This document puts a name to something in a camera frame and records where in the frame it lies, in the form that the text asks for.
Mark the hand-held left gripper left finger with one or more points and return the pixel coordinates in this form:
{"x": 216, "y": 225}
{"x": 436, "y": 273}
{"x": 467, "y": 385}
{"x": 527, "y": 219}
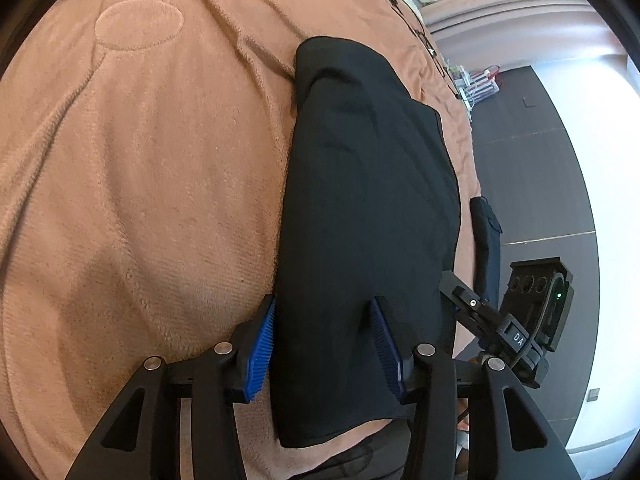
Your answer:
{"x": 260, "y": 347}

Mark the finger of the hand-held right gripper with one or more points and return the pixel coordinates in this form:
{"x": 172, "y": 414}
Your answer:
{"x": 470, "y": 302}

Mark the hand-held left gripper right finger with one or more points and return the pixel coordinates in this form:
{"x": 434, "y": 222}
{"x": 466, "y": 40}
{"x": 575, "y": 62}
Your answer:
{"x": 389, "y": 355}

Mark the black pants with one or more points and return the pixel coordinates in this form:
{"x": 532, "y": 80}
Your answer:
{"x": 360, "y": 200}
{"x": 487, "y": 240}

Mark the folded black pants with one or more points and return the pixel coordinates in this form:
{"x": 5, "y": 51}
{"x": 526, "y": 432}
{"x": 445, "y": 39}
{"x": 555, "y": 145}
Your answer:
{"x": 487, "y": 240}

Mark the pink striped bag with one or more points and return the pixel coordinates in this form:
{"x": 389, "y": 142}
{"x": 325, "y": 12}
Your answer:
{"x": 480, "y": 84}

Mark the brown blanket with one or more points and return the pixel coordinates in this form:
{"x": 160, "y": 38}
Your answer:
{"x": 125, "y": 160}

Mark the pink curtain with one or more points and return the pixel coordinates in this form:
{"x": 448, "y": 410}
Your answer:
{"x": 510, "y": 15}

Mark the wall socket plate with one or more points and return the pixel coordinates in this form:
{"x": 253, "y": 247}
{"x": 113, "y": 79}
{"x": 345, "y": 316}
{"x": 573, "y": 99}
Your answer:
{"x": 593, "y": 394}
{"x": 528, "y": 103}

